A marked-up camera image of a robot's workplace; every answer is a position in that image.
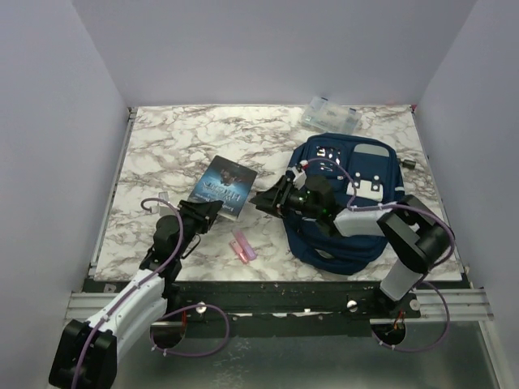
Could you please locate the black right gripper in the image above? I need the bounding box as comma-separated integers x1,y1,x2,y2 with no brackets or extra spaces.
251,176,320,220

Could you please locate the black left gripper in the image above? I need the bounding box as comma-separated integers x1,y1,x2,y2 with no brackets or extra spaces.
175,199,223,259

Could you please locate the dark blue thin notebook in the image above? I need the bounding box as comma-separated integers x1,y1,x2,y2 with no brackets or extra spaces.
188,156,257,220

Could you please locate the pink highlighter pen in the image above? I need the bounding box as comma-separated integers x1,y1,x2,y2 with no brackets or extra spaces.
233,229,257,262

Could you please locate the navy blue student backpack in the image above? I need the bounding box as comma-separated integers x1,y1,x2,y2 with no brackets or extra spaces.
283,133,405,276

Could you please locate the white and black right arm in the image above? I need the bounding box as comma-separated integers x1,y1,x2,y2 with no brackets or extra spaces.
251,175,454,318

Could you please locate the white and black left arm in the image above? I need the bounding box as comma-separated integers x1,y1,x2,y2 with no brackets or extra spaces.
49,200,223,388

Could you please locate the clear plastic screw organiser box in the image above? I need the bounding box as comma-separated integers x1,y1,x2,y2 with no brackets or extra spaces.
300,96,362,135

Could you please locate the black and white cylinder tool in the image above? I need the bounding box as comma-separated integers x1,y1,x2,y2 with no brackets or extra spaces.
401,159,417,169

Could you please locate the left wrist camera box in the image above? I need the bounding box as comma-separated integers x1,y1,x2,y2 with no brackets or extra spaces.
151,191,173,217

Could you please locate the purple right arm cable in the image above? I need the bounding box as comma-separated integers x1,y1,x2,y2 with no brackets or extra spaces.
302,157,455,353

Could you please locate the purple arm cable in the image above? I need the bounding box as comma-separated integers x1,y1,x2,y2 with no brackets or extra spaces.
71,197,231,389
302,157,455,353

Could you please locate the aluminium front mounting rail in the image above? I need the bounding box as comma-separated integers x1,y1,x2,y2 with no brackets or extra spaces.
44,279,504,389

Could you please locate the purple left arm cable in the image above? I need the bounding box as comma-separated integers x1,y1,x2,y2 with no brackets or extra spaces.
71,197,231,389

